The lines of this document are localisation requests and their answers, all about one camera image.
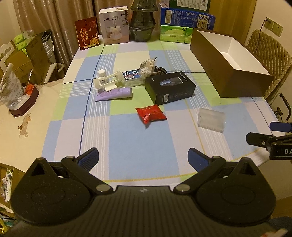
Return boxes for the clear plastic case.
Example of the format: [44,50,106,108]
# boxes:
[197,108,226,133]

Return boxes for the white plastic rack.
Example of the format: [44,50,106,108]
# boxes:
[93,71,125,92]

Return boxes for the purple tube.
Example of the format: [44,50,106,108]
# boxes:
[95,87,133,102]

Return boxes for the black shaver box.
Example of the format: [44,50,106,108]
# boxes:
[145,72,196,105]

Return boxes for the small white pill bottle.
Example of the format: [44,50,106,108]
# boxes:
[97,69,108,84]

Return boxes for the brown velvet scrunchie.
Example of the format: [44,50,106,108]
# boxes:
[151,66,167,75]

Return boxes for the cotton swab bag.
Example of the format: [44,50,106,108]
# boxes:
[139,57,156,79]

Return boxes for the white cloth covered side table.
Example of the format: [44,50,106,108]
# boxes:
[0,79,63,172]

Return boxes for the checkered tablecloth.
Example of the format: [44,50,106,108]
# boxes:
[42,39,276,185]

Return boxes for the brown cardboard storage box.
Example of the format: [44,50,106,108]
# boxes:
[190,28,274,98]

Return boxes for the red snack packet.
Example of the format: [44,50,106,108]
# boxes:
[136,105,167,125]

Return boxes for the dark wooden tray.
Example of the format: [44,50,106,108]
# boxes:
[10,84,39,118]

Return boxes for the crumpled plastic bag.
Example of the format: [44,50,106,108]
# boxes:
[1,63,26,110]

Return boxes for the blue label floss box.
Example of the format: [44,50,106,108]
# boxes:
[122,69,145,87]

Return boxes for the brown cardboard boxes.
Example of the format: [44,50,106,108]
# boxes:
[4,35,51,84]

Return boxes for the green tissue pack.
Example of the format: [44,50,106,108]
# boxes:
[159,25,193,44]

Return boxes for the red greeting card box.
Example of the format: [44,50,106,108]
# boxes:
[74,16,100,50]

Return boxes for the green tissue packs pile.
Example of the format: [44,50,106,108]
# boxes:
[13,30,35,55]

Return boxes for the dark green box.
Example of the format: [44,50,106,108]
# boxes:
[169,0,210,13]

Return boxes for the blue printed carton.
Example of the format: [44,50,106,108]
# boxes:
[160,8,215,31]

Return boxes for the white humidifier box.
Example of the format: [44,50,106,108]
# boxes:
[99,6,130,45]

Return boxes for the beige curtain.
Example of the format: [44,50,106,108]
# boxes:
[13,0,133,69]

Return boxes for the dark glass lamp base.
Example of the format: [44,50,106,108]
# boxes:
[129,0,158,42]

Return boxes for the wall power outlet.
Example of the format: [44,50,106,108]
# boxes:
[264,17,283,37]

